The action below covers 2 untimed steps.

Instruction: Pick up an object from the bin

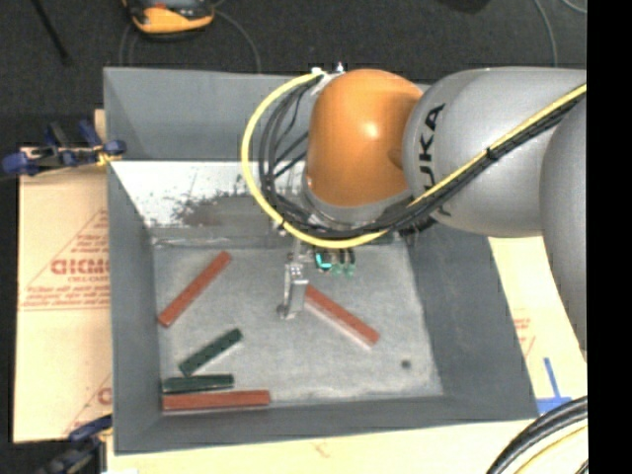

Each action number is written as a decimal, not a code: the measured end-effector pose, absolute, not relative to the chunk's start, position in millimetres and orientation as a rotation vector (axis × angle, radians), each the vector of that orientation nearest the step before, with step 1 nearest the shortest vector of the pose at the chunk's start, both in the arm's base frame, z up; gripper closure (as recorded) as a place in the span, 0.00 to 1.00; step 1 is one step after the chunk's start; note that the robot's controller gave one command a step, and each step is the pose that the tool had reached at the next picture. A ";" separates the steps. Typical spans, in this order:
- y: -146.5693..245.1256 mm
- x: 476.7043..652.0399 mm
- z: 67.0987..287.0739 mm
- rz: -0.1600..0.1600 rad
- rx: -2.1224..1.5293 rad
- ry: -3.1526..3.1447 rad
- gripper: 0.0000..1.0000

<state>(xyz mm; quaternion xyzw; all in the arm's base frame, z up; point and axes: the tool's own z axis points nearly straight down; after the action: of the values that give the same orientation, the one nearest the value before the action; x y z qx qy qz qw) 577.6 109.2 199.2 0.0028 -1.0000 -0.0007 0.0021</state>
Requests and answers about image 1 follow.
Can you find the dark green flat block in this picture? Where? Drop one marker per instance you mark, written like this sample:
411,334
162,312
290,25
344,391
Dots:
211,351
197,383

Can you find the red-brown flat block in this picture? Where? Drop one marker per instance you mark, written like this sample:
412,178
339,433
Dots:
343,316
215,400
195,288

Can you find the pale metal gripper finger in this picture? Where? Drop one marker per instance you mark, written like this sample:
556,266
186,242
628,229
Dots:
287,289
299,299

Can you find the brown cardboard board red print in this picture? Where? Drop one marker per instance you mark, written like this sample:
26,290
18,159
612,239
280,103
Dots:
59,314

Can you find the grey metal bin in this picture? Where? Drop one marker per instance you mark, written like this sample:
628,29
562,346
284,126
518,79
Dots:
296,353

